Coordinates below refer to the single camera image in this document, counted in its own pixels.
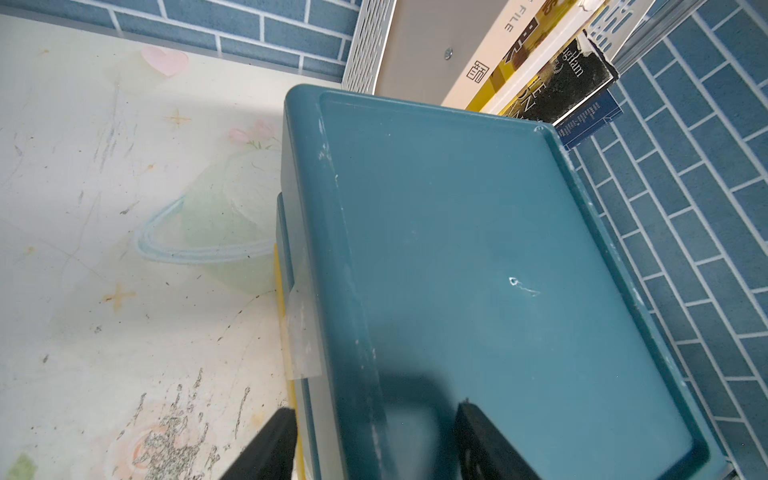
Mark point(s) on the black moon book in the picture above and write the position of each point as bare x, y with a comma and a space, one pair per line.
567, 82

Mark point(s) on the yellow board under cabinet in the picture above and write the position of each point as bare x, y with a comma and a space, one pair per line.
299, 462

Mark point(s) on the beige closure file folder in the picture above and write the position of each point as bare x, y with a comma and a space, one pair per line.
441, 52

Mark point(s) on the yellow book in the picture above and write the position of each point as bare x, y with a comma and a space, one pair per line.
551, 29

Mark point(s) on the dark blue book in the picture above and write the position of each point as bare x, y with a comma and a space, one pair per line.
588, 119

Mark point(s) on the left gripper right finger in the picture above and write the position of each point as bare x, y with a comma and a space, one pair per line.
484, 452

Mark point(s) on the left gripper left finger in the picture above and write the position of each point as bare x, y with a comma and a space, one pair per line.
270, 455

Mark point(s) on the white file organizer rack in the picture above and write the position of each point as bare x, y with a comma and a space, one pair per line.
609, 31

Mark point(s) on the teal drawer cabinet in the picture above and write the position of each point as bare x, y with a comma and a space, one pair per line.
432, 256

